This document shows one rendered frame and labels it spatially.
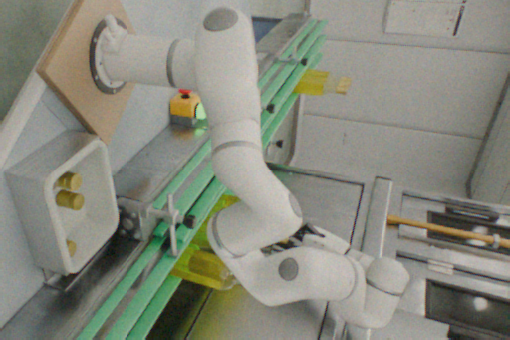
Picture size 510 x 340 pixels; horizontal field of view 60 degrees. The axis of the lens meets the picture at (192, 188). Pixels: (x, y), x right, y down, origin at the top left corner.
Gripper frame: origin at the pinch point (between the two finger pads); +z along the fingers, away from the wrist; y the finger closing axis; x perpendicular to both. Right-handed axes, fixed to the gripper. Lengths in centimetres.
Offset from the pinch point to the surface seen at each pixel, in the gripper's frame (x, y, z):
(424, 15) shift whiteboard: -567, -69, 111
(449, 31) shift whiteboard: -576, -87, 78
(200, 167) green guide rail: 3.4, 13.5, 23.6
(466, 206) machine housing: -66, -16, -31
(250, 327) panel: 19.3, -12.7, -3.0
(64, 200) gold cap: 41, 23, 27
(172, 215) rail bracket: 25.5, 16.3, 13.3
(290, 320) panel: 12.0, -12.6, -9.3
